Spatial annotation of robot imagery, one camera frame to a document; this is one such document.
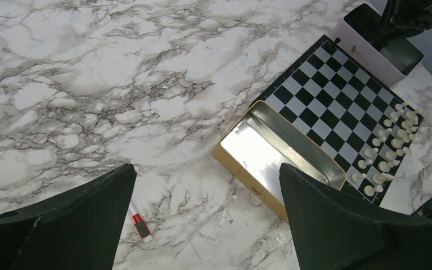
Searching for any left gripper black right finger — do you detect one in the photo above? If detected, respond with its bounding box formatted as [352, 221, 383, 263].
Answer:
[279, 163, 432, 269]

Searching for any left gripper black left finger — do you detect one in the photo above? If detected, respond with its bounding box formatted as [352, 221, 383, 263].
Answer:
[0, 164, 137, 269]

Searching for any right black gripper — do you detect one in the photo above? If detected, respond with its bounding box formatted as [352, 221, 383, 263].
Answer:
[372, 0, 432, 49]

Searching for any white box of black pieces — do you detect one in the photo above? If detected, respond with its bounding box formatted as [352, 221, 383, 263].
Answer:
[328, 3, 424, 87]

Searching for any white chess piece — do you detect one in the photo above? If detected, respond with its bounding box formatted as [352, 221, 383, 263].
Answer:
[363, 185, 384, 197]
[378, 160, 401, 173]
[350, 173, 367, 183]
[372, 173, 394, 185]
[390, 133, 415, 149]
[384, 147, 410, 161]

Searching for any small red white marker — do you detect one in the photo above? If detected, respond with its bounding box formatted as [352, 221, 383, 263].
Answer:
[129, 201, 153, 244]

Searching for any black white chessboard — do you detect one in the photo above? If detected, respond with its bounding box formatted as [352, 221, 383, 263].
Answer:
[258, 35, 424, 205]

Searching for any gold metal tin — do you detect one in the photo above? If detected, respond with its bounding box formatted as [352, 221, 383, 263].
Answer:
[213, 101, 346, 222]

